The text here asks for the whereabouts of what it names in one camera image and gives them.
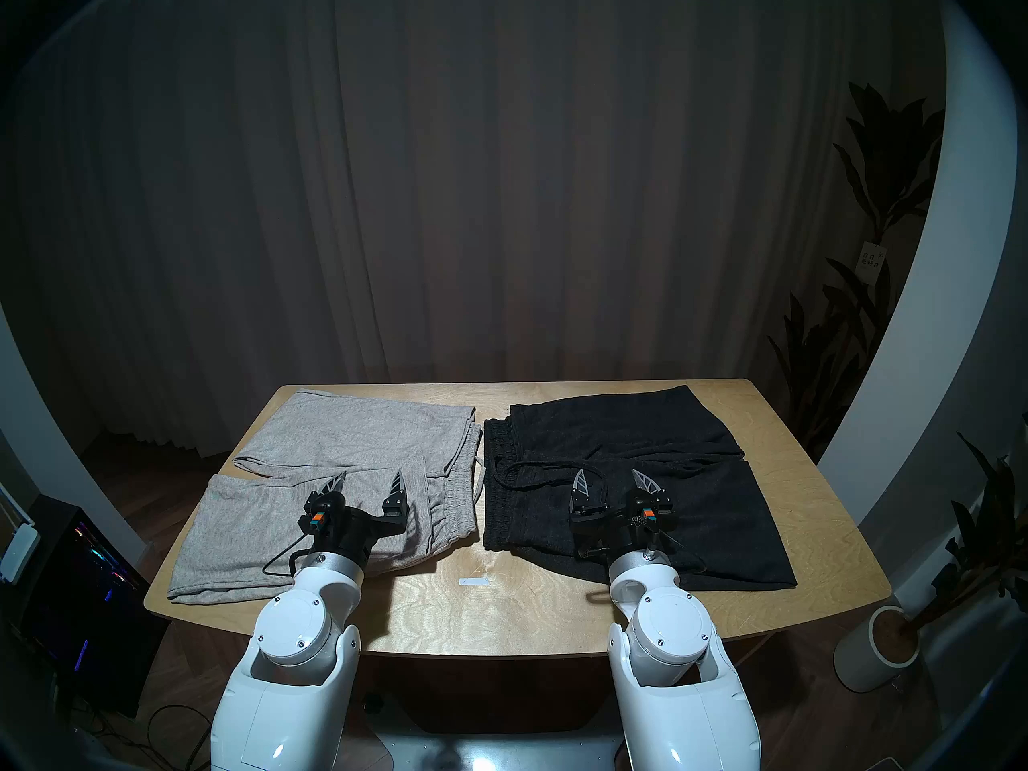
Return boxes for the black drawstring pants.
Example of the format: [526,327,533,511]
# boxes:
[480,385,798,592]

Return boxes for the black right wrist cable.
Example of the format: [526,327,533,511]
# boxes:
[582,528,708,598]

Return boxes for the black floor cable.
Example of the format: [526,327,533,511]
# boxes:
[80,701,214,771]

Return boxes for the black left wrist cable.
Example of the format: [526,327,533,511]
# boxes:
[263,536,314,577]

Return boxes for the white cylindrical plant pot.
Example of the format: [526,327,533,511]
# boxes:
[834,605,921,692]

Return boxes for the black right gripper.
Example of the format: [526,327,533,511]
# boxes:
[569,468,675,561]

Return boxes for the small white box device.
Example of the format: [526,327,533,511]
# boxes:
[0,520,39,584]

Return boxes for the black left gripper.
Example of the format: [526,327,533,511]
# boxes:
[299,470,410,577]

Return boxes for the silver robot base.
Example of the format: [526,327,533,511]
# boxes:
[377,729,635,771]

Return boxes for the tall dark leafy plant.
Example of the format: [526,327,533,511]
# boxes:
[767,81,947,461]

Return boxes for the grey drawstring pants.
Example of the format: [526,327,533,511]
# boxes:
[167,389,483,606]

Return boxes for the brown pleated curtain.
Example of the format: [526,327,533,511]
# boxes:
[0,0,948,457]

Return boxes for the black computer tower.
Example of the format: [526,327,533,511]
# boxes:
[20,495,165,718]

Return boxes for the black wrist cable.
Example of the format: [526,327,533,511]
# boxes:
[263,536,314,577]
[582,528,708,598]

